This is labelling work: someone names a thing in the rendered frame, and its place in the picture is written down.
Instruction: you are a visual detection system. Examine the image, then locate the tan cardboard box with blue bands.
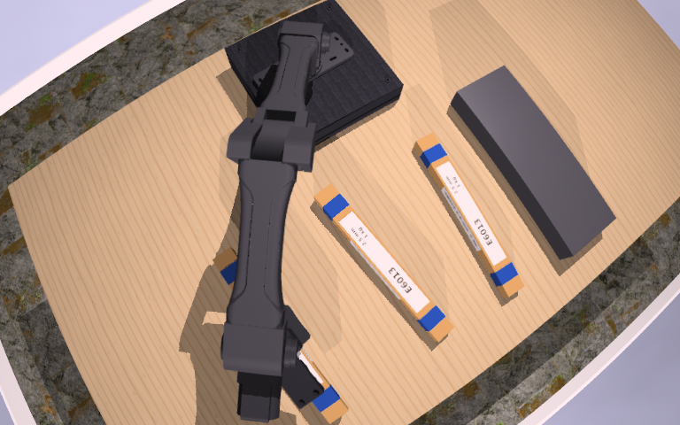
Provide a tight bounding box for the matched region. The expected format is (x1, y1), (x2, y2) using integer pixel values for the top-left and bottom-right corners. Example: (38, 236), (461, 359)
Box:
(413, 133), (524, 298)

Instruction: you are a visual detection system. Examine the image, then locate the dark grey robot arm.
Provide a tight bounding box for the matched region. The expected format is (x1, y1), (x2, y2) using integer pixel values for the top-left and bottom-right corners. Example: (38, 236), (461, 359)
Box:
(220, 21), (354, 423)

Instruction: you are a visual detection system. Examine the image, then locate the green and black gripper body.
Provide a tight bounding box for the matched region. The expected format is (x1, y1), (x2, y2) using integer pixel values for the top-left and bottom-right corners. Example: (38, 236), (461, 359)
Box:
(285, 305), (311, 344)

